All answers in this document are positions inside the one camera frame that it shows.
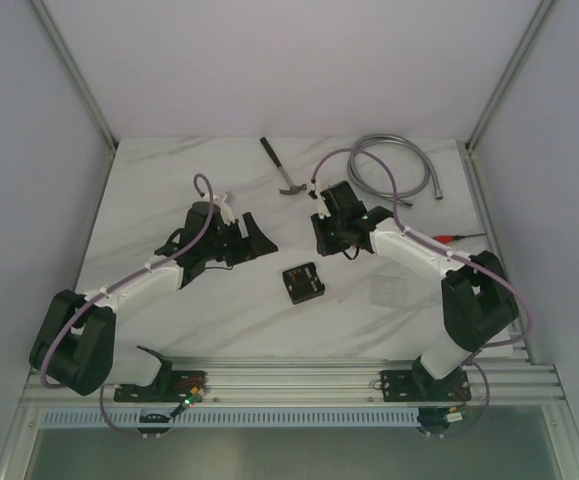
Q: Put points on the black fuse box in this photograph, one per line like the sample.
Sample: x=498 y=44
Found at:
x=303 y=283

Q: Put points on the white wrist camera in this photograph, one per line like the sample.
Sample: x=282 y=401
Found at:
x=223 y=203
x=322 y=209

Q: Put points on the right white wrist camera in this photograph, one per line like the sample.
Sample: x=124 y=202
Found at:
x=322 y=209

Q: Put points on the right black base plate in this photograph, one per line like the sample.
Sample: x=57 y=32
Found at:
x=413 y=386

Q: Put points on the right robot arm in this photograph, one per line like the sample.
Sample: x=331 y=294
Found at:
x=476 y=301

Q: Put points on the claw hammer black handle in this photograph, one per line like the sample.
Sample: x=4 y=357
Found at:
x=292 y=188

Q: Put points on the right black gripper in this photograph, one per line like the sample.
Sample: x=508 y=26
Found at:
x=324 y=246

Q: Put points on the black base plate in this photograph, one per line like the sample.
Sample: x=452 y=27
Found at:
x=413 y=386
x=175 y=387

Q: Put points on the grey slotted cable duct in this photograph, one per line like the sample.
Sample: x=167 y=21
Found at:
x=244 y=417

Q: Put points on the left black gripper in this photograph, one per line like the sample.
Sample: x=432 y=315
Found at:
x=242 y=240

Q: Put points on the red handled screwdriver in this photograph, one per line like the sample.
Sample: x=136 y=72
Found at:
x=447 y=239

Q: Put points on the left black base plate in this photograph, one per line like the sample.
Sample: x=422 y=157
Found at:
x=175 y=387

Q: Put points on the aluminium mounting rail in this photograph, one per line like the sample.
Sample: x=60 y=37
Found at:
x=348 y=382

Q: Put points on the clear plastic fuse box cover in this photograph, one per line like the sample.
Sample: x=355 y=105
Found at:
x=386 y=291

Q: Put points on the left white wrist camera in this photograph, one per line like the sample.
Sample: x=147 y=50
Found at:
x=223 y=203

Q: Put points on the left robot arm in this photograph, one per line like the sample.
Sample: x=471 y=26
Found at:
x=77 y=347

